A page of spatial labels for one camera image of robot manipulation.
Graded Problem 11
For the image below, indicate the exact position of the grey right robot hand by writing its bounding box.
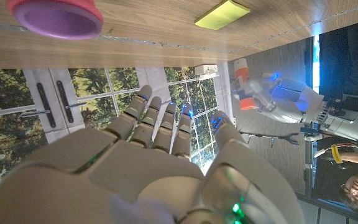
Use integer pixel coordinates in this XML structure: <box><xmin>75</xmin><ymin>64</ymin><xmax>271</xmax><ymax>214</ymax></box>
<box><xmin>0</xmin><ymin>85</ymin><xmax>306</xmax><ymax>224</ymax></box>

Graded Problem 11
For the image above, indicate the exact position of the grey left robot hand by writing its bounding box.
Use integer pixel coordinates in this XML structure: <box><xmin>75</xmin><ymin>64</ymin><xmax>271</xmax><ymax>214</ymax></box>
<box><xmin>231</xmin><ymin>71</ymin><xmax>326</xmax><ymax>125</ymax></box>

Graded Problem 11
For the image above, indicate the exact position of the yellow sticky note pad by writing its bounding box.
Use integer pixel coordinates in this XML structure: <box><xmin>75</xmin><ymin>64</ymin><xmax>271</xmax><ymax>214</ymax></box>
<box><xmin>194</xmin><ymin>0</ymin><xmax>251</xmax><ymax>31</ymax></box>

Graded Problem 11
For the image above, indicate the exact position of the pink toy cup purple inside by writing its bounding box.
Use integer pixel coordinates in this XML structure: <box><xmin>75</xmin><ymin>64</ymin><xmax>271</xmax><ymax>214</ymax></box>
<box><xmin>6</xmin><ymin>0</ymin><xmax>104</xmax><ymax>40</ymax></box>

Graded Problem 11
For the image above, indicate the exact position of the white tissue box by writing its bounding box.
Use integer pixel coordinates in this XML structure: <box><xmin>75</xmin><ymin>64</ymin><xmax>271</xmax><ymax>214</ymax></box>
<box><xmin>194</xmin><ymin>63</ymin><xmax>219</xmax><ymax>77</ymax></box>

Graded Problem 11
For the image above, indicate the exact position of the yellow left wrist cable tag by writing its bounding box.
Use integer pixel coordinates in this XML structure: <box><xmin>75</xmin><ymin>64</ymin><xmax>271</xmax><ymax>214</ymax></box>
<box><xmin>331</xmin><ymin>144</ymin><xmax>344</xmax><ymax>165</ymax></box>

